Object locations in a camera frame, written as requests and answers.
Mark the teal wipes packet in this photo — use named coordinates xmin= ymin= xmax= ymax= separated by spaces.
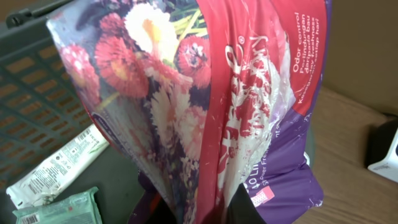
xmin=13 ymin=187 xmax=103 ymax=224

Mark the white barcode scanner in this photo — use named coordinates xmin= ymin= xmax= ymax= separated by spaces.
xmin=367 ymin=119 xmax=397 ymax=182

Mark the red purple floral liner pack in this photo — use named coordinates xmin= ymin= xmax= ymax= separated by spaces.
xmin=47 ymin=0 xmax=331 ymax=223

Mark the white tube gold cap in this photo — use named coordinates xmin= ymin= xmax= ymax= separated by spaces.
xmin=6 ymin=124 xmax=109 ymax=209

